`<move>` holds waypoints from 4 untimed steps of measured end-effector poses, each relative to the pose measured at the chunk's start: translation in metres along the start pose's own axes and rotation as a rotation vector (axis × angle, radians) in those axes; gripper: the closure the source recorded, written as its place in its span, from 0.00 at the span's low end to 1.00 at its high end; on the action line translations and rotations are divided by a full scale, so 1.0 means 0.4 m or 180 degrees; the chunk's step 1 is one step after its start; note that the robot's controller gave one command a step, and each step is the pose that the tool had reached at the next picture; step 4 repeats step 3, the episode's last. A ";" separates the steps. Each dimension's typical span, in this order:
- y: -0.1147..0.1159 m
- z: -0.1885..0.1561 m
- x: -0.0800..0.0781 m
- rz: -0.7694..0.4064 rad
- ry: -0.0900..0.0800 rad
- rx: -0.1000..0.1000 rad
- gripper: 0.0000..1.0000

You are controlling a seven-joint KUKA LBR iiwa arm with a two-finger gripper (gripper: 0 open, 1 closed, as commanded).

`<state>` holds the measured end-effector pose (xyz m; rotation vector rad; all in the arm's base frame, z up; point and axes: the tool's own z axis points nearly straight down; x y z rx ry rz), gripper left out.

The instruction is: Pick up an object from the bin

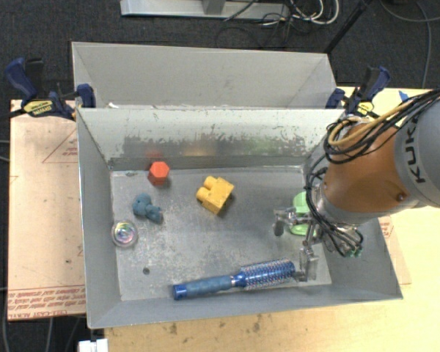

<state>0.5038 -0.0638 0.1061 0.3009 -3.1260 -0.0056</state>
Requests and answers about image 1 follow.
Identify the orange-red hexagonal block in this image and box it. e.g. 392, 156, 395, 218
147, 161, 171, 188

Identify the light green cup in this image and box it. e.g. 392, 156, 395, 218
292, 191, 320, 237

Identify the blue round hairbrush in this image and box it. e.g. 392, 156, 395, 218
172, 257, 298, 301

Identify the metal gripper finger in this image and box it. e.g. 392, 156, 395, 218
273, 207, 298, 237
298, 248, 320, 283

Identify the grey metal bin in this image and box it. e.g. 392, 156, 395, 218
71, 41, 404, 330

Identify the yellow toy building block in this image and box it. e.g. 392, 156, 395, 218
195, 175, 235, 216

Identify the clear iridescent glass ball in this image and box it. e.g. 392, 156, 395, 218
111, 219, 139, 249

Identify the blue-grey toy animal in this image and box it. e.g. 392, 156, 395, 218
132, 192, 164, 224

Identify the brown cardboard board red print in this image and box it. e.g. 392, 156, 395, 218
7, 99, 413, 323

